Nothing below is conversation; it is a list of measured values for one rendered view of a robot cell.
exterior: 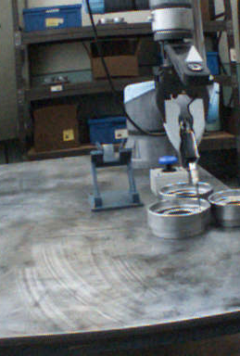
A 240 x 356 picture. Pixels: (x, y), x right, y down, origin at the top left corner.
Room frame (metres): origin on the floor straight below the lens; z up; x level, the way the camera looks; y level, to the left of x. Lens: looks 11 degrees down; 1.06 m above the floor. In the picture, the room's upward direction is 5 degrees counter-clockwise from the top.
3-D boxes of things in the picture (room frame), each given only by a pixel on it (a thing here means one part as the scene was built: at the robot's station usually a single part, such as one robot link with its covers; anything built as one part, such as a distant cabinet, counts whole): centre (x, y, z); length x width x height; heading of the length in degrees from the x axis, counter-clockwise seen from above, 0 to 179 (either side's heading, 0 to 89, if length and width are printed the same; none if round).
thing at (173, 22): (0.91, -0.12, 1.15); 0.08 x 0.08 x 0.05
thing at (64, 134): (4.51, 0.48, 0.64); 0.49 x 0.40 x 0.37; 100
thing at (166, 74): (0.92, -0.12, 1.07); 0.09 x 0.08 x 0.12; 5
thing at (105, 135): (4.58, -0.05, 0.56); 0.52 x 0.38 x 0.22; 92
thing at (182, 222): (0.83, -0.10, 0.82); 0.10 x 0.10 x 0.04
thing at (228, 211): (0.85, -0.20, 0.82); 0.10 x 0.10 x 0.04
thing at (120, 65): (4.56, -0.04, 1.19); 0.52 x 0.42 x 0.38; 95
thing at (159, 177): (1.11, -0.11, 0.82); 0.08 x 0.07 x 0.05; 5
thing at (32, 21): (4.53, 0.47, 1.61); 0.52 x 0.38 x 0.22; 98
